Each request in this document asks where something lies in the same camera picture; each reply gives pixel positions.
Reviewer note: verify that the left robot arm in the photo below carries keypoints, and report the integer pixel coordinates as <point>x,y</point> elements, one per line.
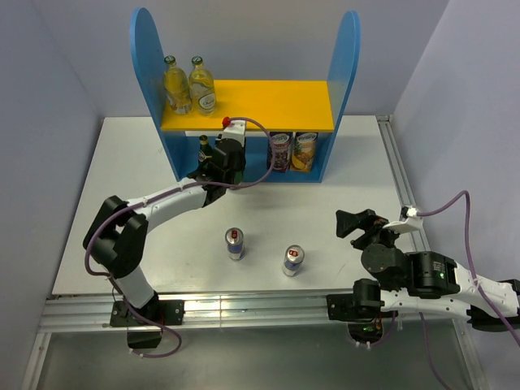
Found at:
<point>116,238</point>

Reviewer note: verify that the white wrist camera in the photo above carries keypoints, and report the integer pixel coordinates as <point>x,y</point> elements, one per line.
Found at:
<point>234,129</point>
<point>409,221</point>

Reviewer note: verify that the clear water bottle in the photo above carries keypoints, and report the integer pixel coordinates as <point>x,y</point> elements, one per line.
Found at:
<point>177,87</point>
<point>202,87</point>

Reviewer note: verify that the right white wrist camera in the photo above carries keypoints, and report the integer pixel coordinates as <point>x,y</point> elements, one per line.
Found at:
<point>409,221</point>

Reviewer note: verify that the red bull can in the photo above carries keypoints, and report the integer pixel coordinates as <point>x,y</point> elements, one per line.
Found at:
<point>293,259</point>
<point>234,238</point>

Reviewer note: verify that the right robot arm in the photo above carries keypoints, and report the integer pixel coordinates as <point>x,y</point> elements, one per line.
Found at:
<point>417,282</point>

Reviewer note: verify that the blue and yellow shelf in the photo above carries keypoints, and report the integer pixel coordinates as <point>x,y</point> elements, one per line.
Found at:
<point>279,105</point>

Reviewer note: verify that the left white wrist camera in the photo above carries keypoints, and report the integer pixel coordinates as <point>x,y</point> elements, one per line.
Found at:
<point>234,129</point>

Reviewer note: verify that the yellow pineapple juice carton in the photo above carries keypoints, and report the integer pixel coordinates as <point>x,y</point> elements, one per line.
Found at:
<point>303,151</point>

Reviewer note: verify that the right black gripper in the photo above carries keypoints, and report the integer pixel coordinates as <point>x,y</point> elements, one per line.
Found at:
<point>366,220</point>

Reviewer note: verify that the purple juice carton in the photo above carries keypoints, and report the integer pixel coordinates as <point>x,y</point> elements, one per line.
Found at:
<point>279,151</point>

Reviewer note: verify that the aluminium mounting rail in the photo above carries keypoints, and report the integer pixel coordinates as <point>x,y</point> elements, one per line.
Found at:
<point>201,311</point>

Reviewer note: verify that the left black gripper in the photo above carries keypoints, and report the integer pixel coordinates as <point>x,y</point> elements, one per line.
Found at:
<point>240,165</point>

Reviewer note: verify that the green glass bottle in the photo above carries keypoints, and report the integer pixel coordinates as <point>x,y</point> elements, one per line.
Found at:
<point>205,150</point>
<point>238,177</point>

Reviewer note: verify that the aluminium side rail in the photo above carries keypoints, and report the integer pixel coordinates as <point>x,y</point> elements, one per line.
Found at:
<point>418,238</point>

